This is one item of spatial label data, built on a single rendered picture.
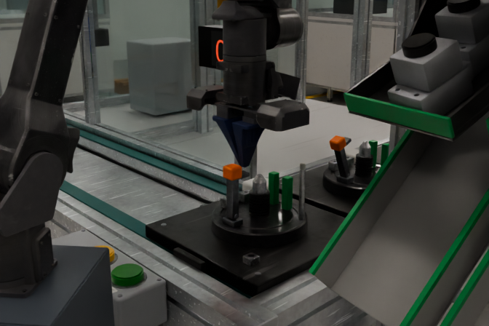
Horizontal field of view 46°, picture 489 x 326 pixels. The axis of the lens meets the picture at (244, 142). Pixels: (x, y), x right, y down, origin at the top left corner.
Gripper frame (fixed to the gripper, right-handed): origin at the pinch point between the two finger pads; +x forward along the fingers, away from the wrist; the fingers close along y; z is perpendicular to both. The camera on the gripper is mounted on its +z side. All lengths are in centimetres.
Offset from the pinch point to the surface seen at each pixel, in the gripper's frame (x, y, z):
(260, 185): 6.6, -0.8, 2.3
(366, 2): -13, 60, 110
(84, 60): -2, 76, 17
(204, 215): 13.5, 8.8, -0.3
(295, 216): 11.6, -4.0, 6.3
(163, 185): 18.9, 36.0, 11.1
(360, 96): -10.5, -22.3, -5.0
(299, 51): 4, 82, 104
